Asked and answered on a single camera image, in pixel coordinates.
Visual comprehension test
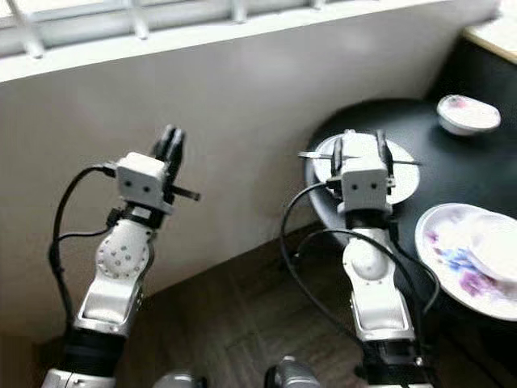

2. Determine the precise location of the large floral deep plate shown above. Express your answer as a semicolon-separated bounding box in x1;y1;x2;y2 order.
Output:
414;202;517;323

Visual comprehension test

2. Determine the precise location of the black chopstick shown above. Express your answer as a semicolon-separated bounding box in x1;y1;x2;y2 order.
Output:
297;150;425;167

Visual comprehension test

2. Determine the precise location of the small floral plate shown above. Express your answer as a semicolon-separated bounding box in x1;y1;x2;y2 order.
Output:
313;132;422;205

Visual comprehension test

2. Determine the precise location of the black round metal table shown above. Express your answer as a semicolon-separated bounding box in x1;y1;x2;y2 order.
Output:
305;99;517;388

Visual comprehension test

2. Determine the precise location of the small floral bowl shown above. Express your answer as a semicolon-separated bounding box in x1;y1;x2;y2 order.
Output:
436;94;502;136

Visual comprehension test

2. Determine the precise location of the white window sill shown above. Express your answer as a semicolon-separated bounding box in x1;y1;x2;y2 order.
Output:
0;0;502;82

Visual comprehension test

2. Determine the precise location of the white bowl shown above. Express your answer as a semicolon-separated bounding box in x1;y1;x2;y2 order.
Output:
464;212;517;284

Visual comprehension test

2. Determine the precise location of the white window grille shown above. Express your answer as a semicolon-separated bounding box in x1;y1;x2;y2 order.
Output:
0;0;445;61

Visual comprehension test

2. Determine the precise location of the grey robot right leg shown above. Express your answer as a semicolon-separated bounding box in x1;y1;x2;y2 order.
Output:
263;356;324;388

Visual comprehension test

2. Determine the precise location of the grey robot leg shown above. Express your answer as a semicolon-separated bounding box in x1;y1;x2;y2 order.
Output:
152;370;199;388
263;356;324;388

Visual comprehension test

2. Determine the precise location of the grey robot left leg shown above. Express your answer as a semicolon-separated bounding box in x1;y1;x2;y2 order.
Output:
152;370;199;388

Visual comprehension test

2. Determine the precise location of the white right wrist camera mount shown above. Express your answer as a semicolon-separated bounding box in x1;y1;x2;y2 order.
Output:
339;156;395;215

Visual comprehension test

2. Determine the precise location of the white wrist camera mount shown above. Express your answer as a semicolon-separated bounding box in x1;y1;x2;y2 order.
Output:
116;152;174;215
339;156;395;215

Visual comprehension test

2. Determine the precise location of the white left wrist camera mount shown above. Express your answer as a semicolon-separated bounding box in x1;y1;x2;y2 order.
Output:
116;152;174;215

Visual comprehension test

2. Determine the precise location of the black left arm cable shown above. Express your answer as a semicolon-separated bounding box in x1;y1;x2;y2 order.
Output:
47;164;122;326

